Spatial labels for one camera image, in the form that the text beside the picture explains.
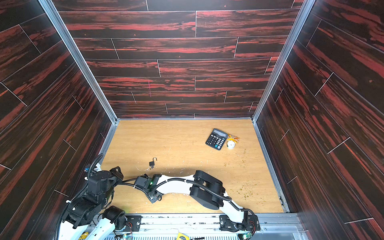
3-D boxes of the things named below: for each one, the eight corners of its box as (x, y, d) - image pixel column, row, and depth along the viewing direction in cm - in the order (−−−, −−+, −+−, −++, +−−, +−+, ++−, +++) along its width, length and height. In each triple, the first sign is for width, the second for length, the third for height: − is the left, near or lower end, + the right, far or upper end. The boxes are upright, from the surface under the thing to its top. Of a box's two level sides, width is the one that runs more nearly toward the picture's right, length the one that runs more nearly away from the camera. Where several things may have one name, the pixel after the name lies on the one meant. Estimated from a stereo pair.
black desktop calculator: (204, 143, 107) (205, 141, 105) (213, 130, 115) (214, 127, 113) (220, 150, 103) (220, 148, 101) (228, 136, 111) (229, 133, 109)
